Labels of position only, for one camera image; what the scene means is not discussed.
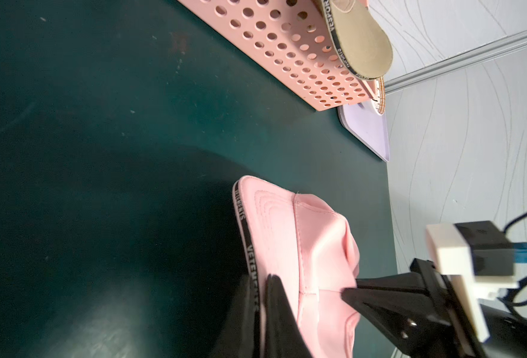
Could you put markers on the beige baseball cap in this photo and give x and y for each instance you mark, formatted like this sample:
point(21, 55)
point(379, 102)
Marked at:
point(360, 43)

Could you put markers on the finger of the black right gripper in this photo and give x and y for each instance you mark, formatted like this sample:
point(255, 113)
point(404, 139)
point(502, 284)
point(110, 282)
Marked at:
point(409, 319)
point(411, 283)

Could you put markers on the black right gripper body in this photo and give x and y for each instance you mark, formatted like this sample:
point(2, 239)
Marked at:
point(508, 330)

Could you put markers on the pink baseball cap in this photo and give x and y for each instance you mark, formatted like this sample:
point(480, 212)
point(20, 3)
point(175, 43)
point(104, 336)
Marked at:
point(310, 247)

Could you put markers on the pink perforated plastic basket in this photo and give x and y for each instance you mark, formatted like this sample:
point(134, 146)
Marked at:
point(290, 40)

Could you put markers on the lilac plastic tray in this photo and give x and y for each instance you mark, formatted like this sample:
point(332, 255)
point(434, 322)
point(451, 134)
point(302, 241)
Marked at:
point(367, 125)

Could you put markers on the white speckled plate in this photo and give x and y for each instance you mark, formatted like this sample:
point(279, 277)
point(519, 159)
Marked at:
point(379, 99)

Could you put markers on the green table mat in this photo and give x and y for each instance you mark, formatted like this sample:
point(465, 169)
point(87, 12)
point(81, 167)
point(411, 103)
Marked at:
point(123, 127)

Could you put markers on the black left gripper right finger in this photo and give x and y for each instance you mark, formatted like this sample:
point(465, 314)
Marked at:
point(282, 335)

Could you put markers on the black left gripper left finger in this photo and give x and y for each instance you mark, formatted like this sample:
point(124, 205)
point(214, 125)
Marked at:
point(236, 338)

